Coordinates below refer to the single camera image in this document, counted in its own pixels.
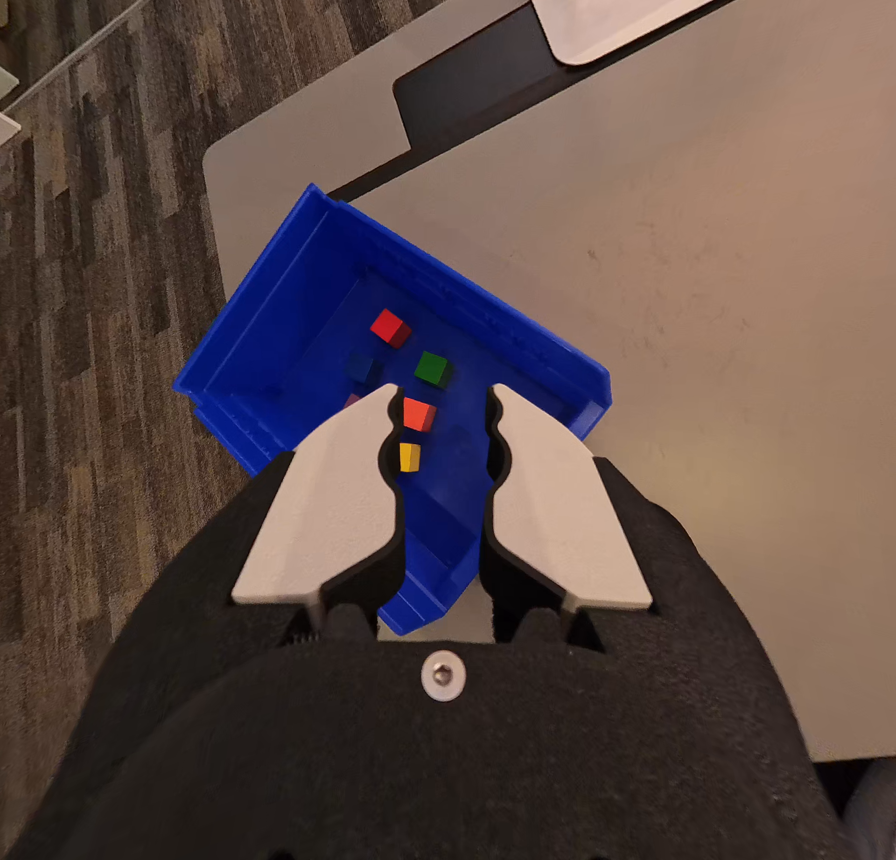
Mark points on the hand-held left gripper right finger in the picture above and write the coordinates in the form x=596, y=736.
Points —
x=567, y=517

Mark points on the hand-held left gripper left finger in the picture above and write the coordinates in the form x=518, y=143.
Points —
x=322, y=517

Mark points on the yellow wooden cube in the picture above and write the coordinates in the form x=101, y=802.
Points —
x=409, y=456

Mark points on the orange wooden cube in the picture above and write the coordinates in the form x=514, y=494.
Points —
x=418, y=413

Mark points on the blue wooden cube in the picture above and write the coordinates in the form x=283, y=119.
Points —
x=362, y=368

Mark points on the green wooden cube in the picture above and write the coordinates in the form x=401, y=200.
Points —
x=430, y=368

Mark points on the red wooden cube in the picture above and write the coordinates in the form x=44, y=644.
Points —
x=387, y=326

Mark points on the blue plastic bin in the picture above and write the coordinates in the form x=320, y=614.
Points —
x=280, y=300

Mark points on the person's leg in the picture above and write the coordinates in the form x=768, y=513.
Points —
x=871, y=811

